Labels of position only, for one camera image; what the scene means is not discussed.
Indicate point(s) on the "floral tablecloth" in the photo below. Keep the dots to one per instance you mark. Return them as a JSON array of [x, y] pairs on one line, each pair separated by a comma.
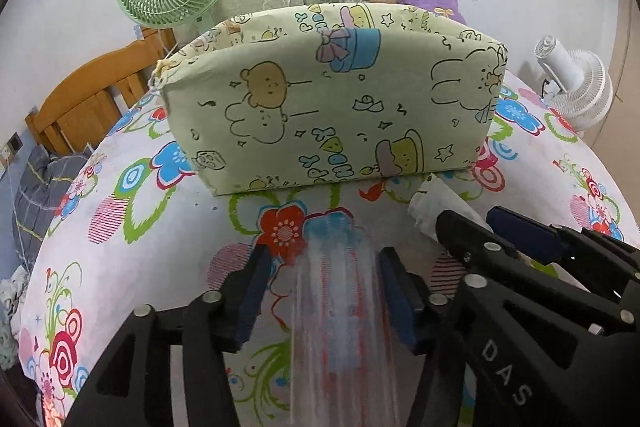
[[150, 232]]

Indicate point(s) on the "yellow cartoon fabric storage box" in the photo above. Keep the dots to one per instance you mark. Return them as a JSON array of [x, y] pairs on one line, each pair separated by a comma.
[[325, 107]]

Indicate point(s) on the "dark wall socket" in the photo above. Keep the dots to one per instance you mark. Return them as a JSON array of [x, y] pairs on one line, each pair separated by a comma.
[[16, 143]]

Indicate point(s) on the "blue plaid bedding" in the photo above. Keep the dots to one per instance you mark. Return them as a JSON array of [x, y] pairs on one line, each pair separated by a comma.
[[45, 197]]

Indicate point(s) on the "white crumpled cloth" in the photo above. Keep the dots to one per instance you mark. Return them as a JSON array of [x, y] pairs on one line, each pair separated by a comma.
[[12, 317]]

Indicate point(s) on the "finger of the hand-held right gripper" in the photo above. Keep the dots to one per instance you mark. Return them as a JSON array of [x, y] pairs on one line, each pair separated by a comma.
[[470, 242], [525, 229]]

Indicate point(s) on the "clear plastic bag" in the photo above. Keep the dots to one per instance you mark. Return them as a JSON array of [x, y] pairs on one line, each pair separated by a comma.
[[335, 307]]

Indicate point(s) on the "wooden bed headboard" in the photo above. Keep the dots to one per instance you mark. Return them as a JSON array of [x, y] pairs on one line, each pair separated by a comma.
[[80, 107]]

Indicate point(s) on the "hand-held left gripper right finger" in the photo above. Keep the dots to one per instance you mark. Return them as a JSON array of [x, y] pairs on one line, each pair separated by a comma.
[[400, 302]]

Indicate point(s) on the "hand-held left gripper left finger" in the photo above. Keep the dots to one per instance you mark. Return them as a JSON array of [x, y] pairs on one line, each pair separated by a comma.
[[250, 302]]

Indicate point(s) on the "white fan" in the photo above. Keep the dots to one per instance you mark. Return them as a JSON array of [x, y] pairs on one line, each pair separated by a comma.
[[580, 87]]

